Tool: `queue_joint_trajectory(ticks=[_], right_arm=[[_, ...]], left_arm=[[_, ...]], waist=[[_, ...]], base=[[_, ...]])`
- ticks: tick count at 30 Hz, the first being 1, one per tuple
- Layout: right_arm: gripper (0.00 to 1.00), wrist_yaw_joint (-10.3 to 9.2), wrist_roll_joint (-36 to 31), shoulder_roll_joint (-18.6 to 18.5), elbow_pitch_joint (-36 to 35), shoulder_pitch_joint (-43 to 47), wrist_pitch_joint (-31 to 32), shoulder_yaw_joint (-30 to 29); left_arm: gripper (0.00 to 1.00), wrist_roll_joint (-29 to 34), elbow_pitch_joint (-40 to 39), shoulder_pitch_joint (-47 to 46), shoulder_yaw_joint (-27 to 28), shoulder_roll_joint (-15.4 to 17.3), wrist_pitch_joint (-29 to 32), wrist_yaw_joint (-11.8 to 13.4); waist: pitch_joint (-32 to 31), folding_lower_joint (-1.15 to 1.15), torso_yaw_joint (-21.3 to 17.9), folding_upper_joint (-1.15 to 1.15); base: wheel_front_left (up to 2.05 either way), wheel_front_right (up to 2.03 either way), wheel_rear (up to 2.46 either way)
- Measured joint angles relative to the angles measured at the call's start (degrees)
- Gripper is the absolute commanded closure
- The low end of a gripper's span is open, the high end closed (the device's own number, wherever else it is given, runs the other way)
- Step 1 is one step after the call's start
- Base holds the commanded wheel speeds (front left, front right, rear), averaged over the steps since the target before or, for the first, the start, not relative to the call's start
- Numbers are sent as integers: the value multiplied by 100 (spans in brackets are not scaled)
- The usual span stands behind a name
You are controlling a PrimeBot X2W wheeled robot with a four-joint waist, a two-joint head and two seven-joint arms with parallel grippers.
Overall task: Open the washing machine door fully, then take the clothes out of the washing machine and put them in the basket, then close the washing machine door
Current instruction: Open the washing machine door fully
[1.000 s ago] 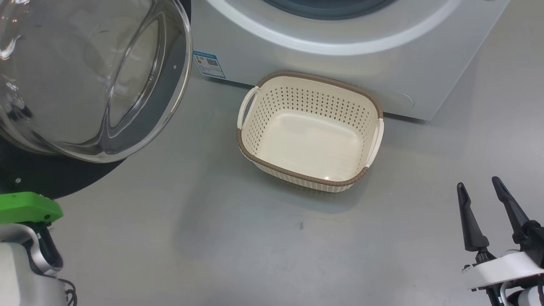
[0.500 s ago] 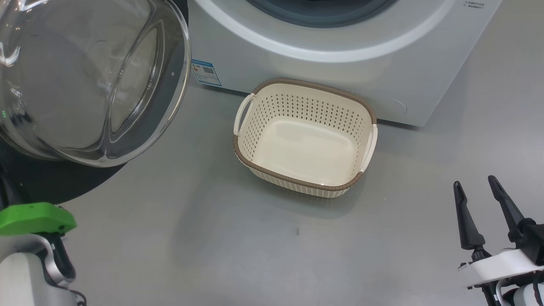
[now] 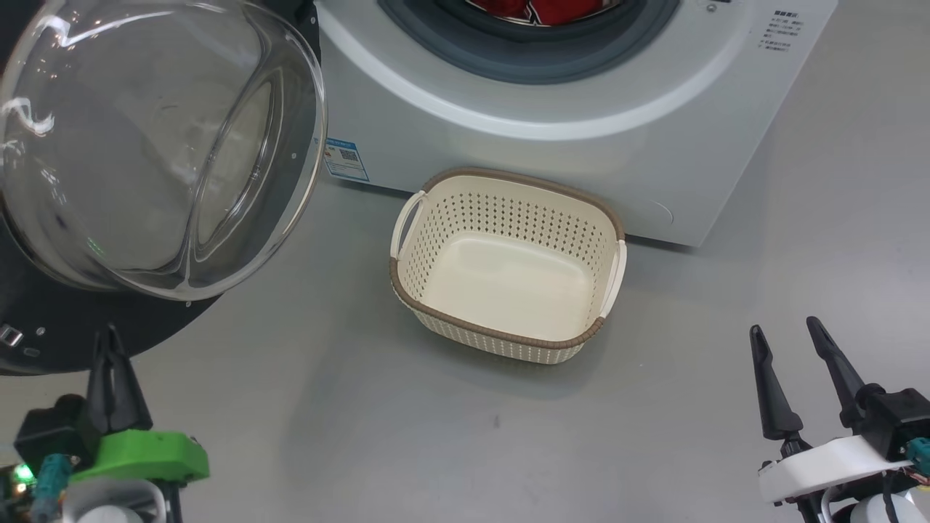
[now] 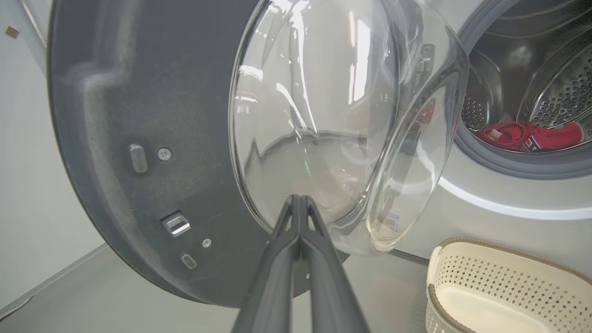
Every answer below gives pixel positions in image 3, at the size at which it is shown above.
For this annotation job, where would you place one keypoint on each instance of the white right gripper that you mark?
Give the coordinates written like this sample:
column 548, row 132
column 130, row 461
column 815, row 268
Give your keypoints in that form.
column 821, row 468

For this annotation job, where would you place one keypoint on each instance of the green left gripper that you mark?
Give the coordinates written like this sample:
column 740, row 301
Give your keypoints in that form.
column 152, row 457

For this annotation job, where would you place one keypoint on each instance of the round glass washing machine door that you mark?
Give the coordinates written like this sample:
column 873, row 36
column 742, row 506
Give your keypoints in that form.
column 145, row 181

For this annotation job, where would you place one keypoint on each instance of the red jersey garment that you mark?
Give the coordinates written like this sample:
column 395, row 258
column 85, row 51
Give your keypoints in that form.
column 559, row 9

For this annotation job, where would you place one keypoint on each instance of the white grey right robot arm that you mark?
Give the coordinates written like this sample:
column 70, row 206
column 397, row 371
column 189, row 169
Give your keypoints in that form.
column 908, row 508

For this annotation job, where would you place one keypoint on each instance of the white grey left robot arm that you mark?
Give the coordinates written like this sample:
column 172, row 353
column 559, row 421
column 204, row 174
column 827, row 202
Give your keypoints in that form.
column 116, row 505

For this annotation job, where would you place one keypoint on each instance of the cream plastic laundry basket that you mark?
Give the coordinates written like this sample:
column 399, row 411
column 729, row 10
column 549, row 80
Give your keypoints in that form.
column 508, row 283

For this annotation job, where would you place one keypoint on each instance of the white washing machine body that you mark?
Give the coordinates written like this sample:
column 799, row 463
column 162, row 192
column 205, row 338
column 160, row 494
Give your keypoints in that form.
column 581, row 167

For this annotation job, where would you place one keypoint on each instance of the blue energy label sticker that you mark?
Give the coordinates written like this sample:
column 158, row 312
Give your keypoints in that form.
column 346, row 160

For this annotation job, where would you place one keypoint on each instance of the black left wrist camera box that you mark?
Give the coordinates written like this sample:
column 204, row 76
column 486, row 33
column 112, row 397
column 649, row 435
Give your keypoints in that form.
column 54, row 432

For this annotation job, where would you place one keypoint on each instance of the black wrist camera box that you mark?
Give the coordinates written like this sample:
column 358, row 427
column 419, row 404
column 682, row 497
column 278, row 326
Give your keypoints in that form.
column 54, row 432
column 897, row 421

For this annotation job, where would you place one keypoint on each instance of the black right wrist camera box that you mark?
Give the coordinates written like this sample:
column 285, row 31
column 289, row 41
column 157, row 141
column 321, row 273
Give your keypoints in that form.
column 897, row 421

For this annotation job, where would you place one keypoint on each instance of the teal left camera connector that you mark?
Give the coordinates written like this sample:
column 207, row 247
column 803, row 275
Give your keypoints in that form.
column 49, row 487

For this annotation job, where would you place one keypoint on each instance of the teal camera connector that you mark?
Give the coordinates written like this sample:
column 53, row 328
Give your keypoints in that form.
column 920, row 454
column 49, row 487

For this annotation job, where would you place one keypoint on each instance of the teal right camera connector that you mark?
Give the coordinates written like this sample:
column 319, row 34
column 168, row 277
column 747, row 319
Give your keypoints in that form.
column 920, row 454

